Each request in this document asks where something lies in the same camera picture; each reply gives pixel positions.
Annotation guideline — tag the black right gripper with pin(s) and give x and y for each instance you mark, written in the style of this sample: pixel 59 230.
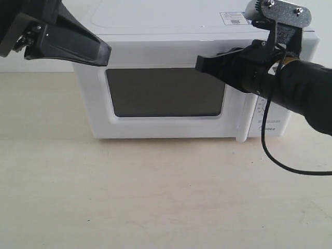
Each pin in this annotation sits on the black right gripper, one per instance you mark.
pixel 246 69

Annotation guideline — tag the white microwave oven body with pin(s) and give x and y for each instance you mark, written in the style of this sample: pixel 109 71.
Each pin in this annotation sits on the white microwave oven body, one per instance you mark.
pixel 133 18

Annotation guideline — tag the white microwave door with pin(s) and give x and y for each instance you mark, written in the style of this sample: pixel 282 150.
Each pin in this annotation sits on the white microwave door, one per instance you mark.
pixel 150 89

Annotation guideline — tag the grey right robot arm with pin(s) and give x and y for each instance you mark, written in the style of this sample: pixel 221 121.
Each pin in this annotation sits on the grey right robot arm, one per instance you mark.
pixel 277 75

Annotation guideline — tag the white appliance control knob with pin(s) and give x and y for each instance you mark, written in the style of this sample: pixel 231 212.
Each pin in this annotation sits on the white appliance control knob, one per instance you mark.
pixel 262 105

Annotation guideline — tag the white printed label sticker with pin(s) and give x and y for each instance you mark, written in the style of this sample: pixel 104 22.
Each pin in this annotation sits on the white printed label sticker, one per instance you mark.
pixel 234 18

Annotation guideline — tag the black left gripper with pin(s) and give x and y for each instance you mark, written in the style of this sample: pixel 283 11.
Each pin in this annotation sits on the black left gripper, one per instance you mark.
pixel 65 39

